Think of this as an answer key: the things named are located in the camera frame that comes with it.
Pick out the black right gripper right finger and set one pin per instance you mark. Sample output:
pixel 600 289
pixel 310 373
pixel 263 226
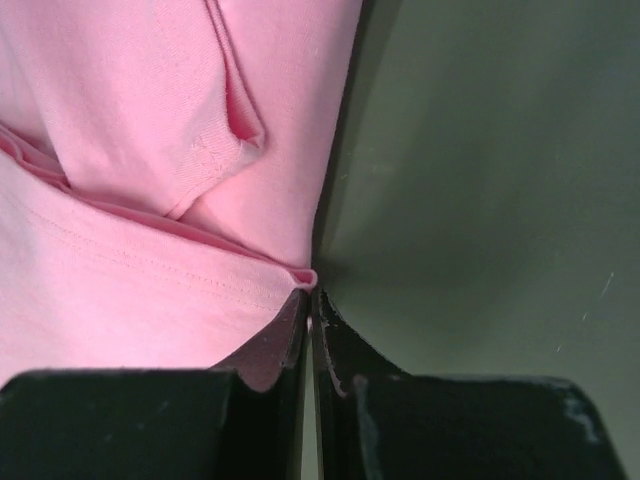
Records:
pixel 377 421

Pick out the pink t shirt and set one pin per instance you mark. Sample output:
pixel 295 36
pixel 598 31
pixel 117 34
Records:
pixel 161 167

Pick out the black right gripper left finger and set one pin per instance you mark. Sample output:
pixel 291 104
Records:
pixel 236 420

